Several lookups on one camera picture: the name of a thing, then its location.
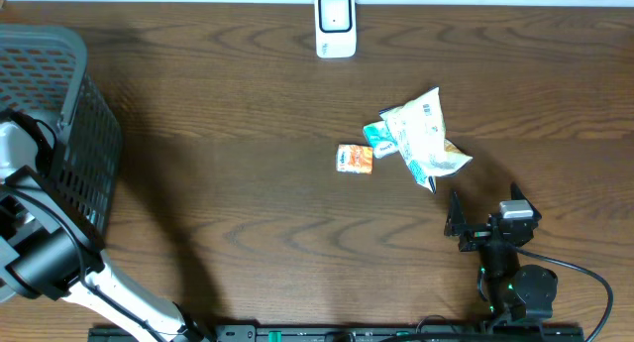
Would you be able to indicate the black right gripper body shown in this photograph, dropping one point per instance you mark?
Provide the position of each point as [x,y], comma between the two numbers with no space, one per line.
[475,236]

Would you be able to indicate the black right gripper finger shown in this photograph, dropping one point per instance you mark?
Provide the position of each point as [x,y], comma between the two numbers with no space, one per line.
[517,194]
[455,218]

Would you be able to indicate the yellow white snack bag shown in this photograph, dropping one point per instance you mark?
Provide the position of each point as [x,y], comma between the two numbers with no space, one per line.
[419,131]

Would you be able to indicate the green Kleenex tissue pack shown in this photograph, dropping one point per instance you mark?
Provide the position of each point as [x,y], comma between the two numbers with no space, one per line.
[380,139]

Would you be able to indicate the orange Kleenex tissue pack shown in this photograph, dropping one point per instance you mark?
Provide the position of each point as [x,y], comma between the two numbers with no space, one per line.
[354,159]

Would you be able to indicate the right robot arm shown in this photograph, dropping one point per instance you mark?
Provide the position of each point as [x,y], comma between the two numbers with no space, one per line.
[518,295]

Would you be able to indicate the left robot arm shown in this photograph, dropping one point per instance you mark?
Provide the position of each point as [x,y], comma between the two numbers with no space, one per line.
[52,206]

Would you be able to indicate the white barcode scanner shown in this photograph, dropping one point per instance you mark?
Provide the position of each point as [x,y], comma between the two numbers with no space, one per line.
[335,28]

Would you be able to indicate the grey plastic mesh basket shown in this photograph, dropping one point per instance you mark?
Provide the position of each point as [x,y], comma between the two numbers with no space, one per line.
[44,74]

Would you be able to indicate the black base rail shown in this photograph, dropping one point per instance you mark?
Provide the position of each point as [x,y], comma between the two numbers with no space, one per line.
[250,333]

